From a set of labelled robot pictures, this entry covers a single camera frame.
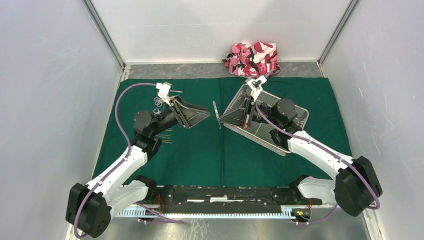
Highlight green surgical drape cloth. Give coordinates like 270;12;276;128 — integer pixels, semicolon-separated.
94;77;352;187

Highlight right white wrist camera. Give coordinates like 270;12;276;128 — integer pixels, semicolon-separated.
245;75;267;103

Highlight surgical scissors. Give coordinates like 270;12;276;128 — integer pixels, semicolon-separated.
153;97;164;107

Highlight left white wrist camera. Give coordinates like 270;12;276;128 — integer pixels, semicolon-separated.
156;82;172;106

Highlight aluminium frame rail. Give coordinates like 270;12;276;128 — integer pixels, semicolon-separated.
75;184;377;220

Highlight purple cable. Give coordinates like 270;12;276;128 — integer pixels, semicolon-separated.
73;82;185;240
254;67;382;226

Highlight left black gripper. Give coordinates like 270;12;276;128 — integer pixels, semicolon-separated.
150;95;211;137

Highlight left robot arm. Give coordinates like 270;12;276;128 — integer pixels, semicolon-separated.
65;96;211;238

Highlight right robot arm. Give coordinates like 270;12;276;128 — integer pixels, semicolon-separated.
217;94;383;217

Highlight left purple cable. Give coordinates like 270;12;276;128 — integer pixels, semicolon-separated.
73;82;185;240

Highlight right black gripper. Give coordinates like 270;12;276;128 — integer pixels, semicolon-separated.
217;94;281;129

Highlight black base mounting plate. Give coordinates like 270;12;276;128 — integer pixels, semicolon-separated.
140;185;323;214

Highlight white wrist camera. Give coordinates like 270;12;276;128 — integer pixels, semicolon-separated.
156;82;172;106
245;75;267;103

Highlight wire mesh instrument tray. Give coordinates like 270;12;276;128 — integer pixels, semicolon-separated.
223;84;309;157

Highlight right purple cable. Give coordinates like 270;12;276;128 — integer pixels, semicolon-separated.
254;67;382;226

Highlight steel tweezers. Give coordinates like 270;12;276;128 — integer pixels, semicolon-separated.
212;100;222;130
155;128;174;144

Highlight pink camouflage cloth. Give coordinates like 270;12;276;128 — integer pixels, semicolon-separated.
220;41;280;79

